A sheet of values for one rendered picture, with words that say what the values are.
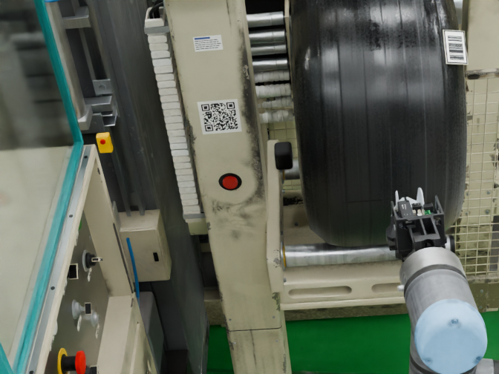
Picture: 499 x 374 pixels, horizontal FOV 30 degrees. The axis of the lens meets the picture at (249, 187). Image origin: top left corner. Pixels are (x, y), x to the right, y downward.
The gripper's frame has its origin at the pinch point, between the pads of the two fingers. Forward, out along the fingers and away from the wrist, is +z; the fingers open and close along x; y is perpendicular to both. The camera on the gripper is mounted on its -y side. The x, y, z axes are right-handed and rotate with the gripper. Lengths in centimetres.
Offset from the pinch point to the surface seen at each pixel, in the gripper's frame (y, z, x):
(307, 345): -108, 92, 21
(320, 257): -25.9, 24.6, 14.5
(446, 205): -7.2, 9.5, -8.3
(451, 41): 20.4, 17.0, -11.4
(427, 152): 4.9, 8.0, -5.1
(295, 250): -24.5, 26.0, 19.2
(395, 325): -109, 96, -7
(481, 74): -12, 69, -28
